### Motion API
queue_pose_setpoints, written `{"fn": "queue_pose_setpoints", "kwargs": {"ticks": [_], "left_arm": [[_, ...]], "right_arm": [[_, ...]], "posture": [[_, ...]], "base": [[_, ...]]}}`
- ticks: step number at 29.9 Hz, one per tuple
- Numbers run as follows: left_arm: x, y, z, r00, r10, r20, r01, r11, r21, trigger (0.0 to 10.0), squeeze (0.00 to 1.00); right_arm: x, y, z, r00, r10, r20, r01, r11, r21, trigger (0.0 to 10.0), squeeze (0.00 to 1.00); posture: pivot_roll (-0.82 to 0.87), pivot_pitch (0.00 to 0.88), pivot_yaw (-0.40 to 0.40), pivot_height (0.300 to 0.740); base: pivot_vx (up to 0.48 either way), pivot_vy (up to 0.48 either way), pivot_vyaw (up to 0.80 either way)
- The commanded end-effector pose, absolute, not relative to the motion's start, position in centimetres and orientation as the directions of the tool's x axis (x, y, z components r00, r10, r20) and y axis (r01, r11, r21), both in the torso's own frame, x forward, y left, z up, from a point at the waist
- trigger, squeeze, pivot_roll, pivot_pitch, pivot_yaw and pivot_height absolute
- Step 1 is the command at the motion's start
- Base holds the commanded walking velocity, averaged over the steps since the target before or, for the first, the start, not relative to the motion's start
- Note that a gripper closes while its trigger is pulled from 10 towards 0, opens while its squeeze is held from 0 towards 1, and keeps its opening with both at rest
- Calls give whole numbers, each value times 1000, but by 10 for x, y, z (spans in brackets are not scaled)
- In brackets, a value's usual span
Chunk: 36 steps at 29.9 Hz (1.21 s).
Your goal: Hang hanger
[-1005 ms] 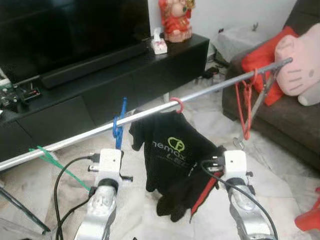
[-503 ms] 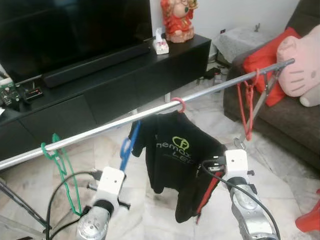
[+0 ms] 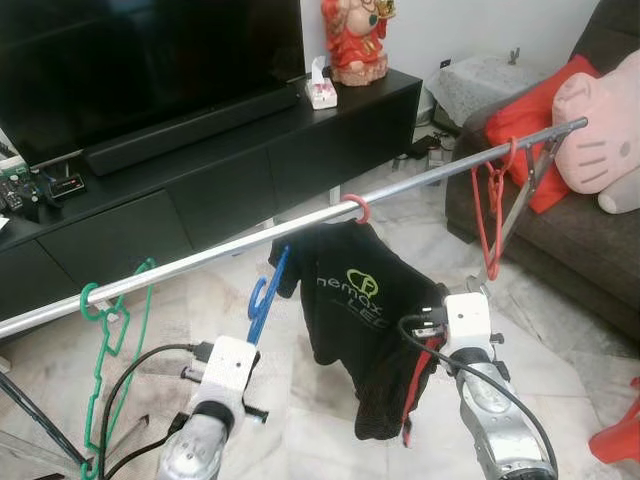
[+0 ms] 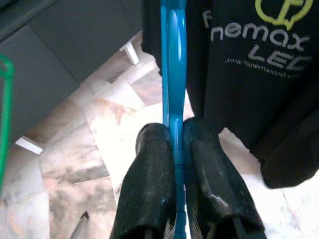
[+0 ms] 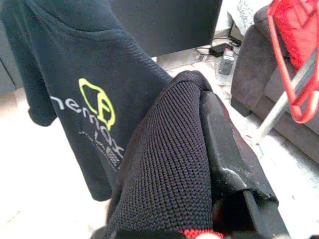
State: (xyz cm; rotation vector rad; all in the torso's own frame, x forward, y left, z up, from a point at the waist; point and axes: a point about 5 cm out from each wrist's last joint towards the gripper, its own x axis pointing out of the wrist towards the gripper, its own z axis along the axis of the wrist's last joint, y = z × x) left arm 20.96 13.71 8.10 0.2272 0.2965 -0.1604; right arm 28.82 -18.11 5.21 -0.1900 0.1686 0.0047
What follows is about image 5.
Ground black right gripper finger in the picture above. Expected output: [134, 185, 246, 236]
[199, 90, 292, 239]

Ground dark grey sofa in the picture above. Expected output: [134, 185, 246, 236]
[230, 4, 319, 165]

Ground red plastic hanger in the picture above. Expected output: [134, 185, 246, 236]
[266, 0, 319, 124]

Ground grey charger green light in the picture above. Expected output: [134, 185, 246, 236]
[218, 48, 235, 76]

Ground navy shirt red stripe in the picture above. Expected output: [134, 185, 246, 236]
[103, 70, 225, 239]

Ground black power adapter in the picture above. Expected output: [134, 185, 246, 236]
[208, 43, 233, 58]

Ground black T-shirt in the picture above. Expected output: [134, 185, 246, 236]
[0, 0, 175, 202]

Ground red cushion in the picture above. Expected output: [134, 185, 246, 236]
[273, 0, 319, 74]

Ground white lace cloth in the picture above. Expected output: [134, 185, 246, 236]
[234, 0, 257, 28]

